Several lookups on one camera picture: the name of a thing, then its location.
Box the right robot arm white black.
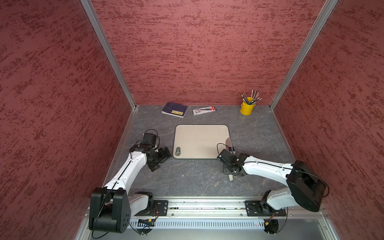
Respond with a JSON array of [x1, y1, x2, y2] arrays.
[[217, 149, 328, 216]]

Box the yellow pen cup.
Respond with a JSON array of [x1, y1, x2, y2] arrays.
[[240, 97, 256, 116]]

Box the pens in cup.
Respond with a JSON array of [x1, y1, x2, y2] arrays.
[[241, 90, 262, 105]]

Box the beige cutting board green rim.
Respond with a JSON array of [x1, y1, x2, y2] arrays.
[[173, 125, 231, 160]]

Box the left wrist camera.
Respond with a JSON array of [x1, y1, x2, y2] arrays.
[[141, 133, 158, 148]]

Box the left aluminium corner post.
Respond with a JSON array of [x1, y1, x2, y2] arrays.
[[81, 0, 137, 110]]

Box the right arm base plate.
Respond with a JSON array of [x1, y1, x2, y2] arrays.
[[245, 201, 287, 217]]

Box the aluminium corner post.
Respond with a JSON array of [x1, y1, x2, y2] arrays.
[[81, 0, 137, 110], [270, 0, 338, 111]]

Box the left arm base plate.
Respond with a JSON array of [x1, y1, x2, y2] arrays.
[[136, 200, 169, 218]]

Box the right aluminium corner post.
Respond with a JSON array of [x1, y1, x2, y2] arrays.
[[270, 0, 338, 111]]

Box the dark blue notebook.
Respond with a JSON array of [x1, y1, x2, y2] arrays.
[[162, 102, 188, 118]]

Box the knife with cream handle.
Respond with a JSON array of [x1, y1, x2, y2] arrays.
[[225, 138, 236, 182]]

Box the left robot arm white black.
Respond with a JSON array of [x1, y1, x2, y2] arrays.
[[89, 145, 171, 233]]

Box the aluminium front rail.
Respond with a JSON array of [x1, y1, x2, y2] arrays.
[[86, 196, 329, 220]]

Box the white toothpaste box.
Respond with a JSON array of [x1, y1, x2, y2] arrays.
[[193, 106, 218, 116]]

